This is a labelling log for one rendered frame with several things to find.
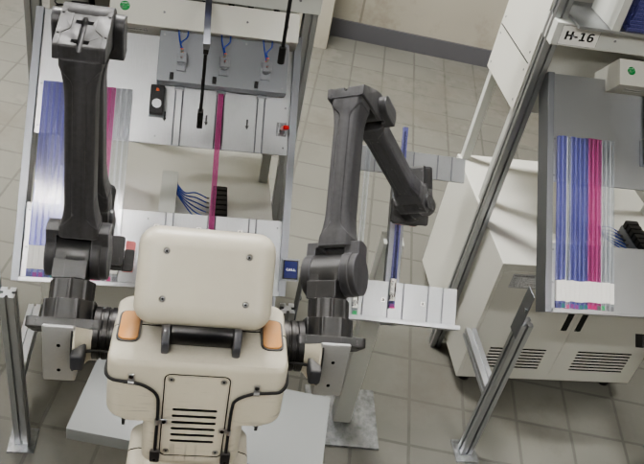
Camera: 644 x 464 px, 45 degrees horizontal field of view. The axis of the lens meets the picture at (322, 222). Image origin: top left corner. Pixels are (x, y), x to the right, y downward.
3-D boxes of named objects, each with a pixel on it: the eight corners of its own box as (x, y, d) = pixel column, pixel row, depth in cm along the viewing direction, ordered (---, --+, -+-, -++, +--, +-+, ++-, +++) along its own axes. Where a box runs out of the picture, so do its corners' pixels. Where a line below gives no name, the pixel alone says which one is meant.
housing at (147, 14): (290, 58, 218) (298, 43, 205) (112, 37, 210) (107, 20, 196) (292, 30, 219) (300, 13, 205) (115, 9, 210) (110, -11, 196)
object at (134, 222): (276, 290, 210) (278, 291, 207) (21, 275, 198) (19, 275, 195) (281, 221, 211) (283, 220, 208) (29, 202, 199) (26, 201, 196)
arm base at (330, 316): (295, 342, 127) (366, 347, 129) (298, 294, 129) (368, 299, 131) (288, 347, 135) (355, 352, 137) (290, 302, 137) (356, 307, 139)
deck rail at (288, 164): (282, 295, 213) (285, 296, 206) (274, 295, 212) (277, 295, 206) (298, 43, 218) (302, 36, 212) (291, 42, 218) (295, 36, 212)
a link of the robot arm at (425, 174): (393, 209, 187) (427, 206, 184) (392, 163, 189) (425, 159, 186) (406, 216, 198) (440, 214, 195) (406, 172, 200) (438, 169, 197)
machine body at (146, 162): (251, 380, 275) (274, 247, 237) (46, 371, 262) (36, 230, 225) (247, 259, 325) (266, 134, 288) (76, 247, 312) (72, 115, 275)
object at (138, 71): (284, 158, 215) (287, 155, 210) (36, 135, 203) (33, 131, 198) (291, 42, 218) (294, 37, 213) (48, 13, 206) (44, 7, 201)
